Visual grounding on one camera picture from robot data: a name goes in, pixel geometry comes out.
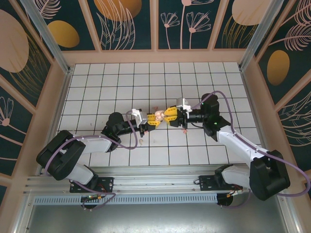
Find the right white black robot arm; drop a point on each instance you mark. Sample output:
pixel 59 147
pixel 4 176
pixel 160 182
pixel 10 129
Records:
pixel 238 143

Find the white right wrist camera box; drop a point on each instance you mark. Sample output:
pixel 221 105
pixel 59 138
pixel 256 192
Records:
pixel 183 104

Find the aluminium mounting rail frame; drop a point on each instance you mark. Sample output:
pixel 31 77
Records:
pixel 155 179

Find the small circuit board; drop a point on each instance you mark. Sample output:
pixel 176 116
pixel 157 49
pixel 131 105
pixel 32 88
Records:
pixel 91 197

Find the aluminium corner post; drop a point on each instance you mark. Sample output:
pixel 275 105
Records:
pixel 257 31
pixel 48 34

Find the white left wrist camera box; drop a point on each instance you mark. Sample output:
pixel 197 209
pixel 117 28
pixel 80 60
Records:
pixel 138 116

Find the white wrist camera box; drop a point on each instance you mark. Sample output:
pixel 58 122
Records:
pixel 138 116
pixel 183 104

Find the grey metal sheet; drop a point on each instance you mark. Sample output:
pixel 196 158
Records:
pixel 155 218

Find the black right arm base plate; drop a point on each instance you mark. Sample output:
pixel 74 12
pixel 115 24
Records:
pixel 206 183

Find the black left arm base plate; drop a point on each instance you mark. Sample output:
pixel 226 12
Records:
pixel 107 182

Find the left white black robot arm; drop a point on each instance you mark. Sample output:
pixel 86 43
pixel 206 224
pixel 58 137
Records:
pixel 97 145

